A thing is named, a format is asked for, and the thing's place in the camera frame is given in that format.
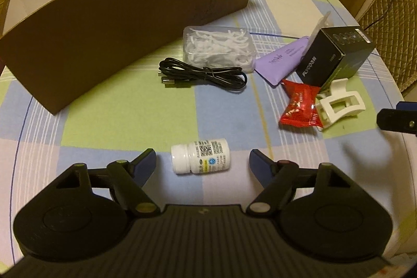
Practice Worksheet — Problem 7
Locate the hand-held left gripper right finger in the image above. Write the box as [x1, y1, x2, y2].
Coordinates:
[247, 149, 355, 217]

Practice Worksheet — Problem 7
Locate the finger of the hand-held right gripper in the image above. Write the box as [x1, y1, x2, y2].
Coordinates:
[376, 100, 417, 135]

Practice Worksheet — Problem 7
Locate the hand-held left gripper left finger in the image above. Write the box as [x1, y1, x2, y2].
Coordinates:
[57, 149, 158, 217]

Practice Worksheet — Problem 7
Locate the white pill bottle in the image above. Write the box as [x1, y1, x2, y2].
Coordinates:
[171, 139, 232, 174]

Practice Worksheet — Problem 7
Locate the white hair claw clip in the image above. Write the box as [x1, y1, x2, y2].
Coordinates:
[313, 78, 367, 132]

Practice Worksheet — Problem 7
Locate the black product box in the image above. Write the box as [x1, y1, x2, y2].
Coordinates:
[296, 26, 376, 89]

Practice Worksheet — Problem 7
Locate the clear box of floss picks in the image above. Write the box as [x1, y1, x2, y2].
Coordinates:
[182, 24, 255, 73]

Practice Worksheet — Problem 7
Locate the large brown cardboard box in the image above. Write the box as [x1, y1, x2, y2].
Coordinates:
[0, 0, 264, 116]

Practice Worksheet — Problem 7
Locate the plaid tablecloth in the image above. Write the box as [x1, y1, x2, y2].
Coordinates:
[0, 0, 412, 265]

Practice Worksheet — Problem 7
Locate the red candy packet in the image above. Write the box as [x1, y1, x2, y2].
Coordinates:
[279, 79, 321, 128]

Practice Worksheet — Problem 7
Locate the quilted chair cushion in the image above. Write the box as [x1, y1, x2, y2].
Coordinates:
[357, 0, 417, 97]

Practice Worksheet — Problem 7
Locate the black usb cable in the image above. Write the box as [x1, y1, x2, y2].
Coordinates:
[158, 57, 248, 95]

